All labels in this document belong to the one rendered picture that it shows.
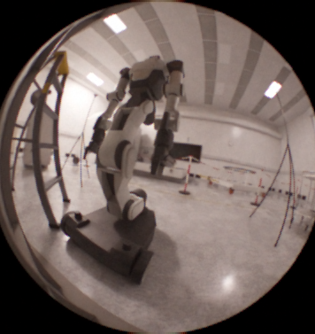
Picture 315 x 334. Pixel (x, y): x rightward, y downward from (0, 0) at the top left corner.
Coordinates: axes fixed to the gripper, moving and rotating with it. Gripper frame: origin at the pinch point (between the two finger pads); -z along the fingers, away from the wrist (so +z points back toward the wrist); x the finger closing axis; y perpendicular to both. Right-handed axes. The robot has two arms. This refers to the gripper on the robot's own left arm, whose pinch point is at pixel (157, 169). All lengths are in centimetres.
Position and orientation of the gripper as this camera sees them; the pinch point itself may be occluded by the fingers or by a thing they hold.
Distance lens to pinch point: 45.9
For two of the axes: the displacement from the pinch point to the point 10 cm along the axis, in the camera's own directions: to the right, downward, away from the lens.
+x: -2.2, -2.1, -9.5
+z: 2.1, -9.6, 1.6
